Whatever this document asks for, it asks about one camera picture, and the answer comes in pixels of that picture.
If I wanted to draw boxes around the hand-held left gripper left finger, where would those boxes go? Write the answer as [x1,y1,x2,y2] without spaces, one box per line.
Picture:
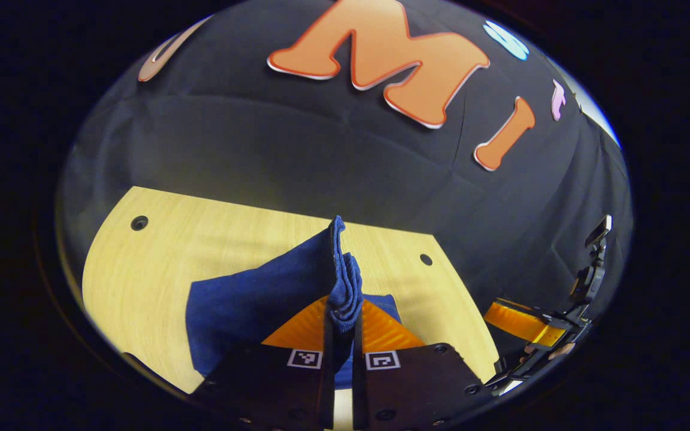
[191,296,337,431]

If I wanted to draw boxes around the blue denim jeans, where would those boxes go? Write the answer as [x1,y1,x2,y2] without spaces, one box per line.
[186,215,403,391]

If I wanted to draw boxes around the black backdrop cloth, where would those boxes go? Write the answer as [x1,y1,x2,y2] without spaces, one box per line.
[57,0,633,384]

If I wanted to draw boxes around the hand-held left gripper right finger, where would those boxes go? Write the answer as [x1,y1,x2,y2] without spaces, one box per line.
[353,298,494,431]

